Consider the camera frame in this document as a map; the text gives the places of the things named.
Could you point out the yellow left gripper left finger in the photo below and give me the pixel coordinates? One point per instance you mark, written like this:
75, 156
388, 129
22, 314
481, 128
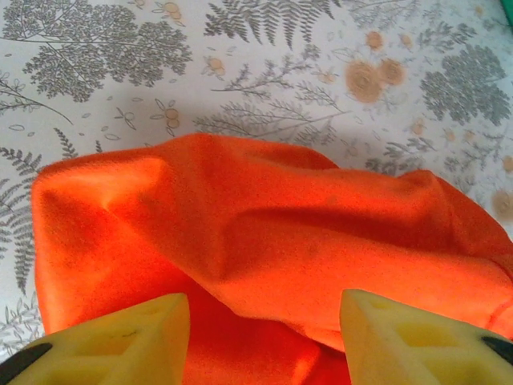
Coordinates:
112, 349

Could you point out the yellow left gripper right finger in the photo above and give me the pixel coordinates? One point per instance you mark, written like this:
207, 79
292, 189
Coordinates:
401, 345

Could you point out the orange t-shirt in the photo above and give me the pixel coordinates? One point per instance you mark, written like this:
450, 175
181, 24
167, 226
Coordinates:
260, 240

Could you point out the teal plastic basket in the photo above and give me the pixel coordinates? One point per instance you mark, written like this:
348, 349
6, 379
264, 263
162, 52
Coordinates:
509, 8

